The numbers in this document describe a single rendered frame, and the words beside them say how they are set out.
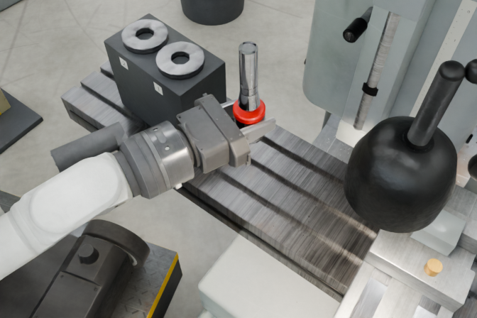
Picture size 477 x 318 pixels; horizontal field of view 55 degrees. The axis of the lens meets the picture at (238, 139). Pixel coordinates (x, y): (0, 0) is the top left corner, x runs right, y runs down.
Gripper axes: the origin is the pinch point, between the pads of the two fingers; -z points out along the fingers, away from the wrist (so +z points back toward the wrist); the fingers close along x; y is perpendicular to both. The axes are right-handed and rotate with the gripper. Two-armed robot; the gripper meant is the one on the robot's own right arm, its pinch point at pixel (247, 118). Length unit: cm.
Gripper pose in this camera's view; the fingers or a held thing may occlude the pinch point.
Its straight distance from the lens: 67.3
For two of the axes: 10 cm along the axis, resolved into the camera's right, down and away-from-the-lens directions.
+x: -5.2, -6.8, 5.2
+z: -8.6, 4.1, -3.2
